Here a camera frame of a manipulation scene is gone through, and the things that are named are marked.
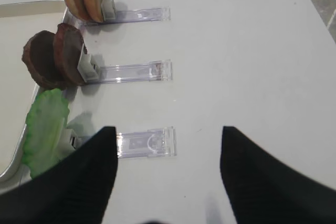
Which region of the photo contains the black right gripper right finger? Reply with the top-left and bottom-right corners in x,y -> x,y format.
220,126 -> 335,223

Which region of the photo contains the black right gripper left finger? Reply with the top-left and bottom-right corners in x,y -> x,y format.
1,126 -> 118,223

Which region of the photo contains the grey pusher block lettuce rack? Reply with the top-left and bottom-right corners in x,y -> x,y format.
58,129 -> 82,155

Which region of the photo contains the standing green lettuce leaf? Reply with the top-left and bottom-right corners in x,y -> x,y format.
22,89 -> 70,179

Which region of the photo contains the clear lettuce rack right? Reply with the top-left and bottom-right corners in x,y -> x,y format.
78,126 -> 176,159

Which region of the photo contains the inner brown meat patty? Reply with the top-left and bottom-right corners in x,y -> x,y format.
22,30 -> 67,90

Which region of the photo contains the brown meat patty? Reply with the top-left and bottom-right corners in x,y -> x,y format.
53,23 -> 87,86
22,30 -> 67,90

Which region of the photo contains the outer brown meat patty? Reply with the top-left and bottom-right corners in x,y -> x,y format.
53,23 -> 87,86

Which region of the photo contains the grey pusher block patty rack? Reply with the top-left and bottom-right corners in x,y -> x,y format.
77,44 -> 100,83

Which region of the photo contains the clear patty rack right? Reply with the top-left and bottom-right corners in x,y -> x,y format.
86,60 -> 172,84

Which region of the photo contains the metal baking tray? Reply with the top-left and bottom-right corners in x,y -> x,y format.
1,0 -> 66,183

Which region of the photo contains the clear bun rack right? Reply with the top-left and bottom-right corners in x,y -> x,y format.
82,7 -> 171,26

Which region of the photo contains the grey pusher block bun rack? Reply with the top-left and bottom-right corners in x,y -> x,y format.
101,0 -> 117,22

